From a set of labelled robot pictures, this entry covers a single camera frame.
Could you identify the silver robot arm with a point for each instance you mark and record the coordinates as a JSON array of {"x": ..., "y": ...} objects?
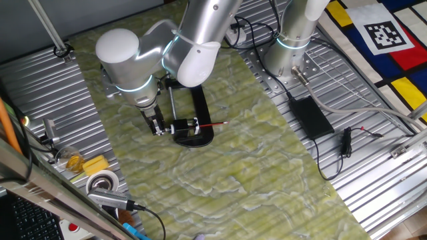
[{"x": 126, "y": 63}]

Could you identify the white tape roll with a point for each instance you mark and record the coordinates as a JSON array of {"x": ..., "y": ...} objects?
[{"x": 101, "y": 180}]

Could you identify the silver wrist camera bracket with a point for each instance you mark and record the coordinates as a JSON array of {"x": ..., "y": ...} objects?
[{"x": 108, "y": 86}]

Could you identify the aluminium pole with bracket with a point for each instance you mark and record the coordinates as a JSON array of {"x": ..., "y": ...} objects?
[{"x": 46, "y": 23}]

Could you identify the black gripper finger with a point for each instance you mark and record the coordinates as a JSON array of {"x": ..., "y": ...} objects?
[
  {"x": 160, "y": 125},
  {"x": 154, "y": 128}
]

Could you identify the black C-clamp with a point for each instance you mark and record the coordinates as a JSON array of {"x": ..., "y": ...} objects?
[{"x": 201, "y": 110}]

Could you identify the brown round object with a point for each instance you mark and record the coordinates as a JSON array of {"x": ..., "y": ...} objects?
[{"x": 126, "y": 218}]

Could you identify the red pencil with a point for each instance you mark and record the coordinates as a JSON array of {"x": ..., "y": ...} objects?
[{"x": 215, "y": 124}]

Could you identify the glass beaker yellow liquid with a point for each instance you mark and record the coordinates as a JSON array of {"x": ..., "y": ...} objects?
[{"x": 73, "y": 161}]

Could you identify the aluminium frame bar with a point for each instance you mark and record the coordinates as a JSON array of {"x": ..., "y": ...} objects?
[{"x": 50, "y": 186}]

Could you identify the orange pole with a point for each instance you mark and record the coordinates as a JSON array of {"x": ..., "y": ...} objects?
[{"x": 6, "y": 123}]

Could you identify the black power adapter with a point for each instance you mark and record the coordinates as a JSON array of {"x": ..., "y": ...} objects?
[{"x": 310, "y": 116}]

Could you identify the white power strip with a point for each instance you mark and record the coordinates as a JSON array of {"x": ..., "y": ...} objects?
[{"x": 235, "y": 35}]

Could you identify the silver depth camera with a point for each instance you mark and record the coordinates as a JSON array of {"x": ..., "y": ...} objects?
[{"x": 110, "y": 199}]

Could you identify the fiducial marker board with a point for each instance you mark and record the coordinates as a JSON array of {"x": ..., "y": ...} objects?
[{"x": 367, "y": 56}]

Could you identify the white marker tag paper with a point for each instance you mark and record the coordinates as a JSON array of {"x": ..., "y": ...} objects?
[{"x": 380, "y": 30}]

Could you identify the green marble pattern mat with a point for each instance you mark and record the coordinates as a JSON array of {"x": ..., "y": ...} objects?
[{"x": 233, "y": 183}]

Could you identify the yellow sponge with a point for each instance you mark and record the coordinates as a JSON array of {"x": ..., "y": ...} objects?
[{"x": 95, "y": 165}]

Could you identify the blue plastic item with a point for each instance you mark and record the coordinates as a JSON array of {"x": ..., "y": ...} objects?
[{"x": 133, "y": 231}]

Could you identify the red emergency stop box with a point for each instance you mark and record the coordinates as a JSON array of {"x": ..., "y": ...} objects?
[{"x": 75, "y": 230}]

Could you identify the black crank pencil sharpener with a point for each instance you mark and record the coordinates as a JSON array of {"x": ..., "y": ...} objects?
[{"x": 183, "y": 126}]

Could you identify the black keyboard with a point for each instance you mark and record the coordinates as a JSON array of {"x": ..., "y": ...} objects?
[{"x": 33, "y": 220}]

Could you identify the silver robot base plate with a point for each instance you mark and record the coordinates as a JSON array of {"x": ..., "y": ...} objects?
[{"x": 268, "y": 83}]

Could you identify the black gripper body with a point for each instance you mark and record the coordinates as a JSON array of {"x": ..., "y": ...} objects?
[{"x": 151, "y": 115}]

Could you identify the small grey camera stand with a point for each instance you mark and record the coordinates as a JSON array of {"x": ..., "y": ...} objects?
[{"x": 50, "y": 128}]

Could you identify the aluminium corner frame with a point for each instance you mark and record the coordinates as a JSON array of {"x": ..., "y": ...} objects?
[{"x": 410, "y": 143}]

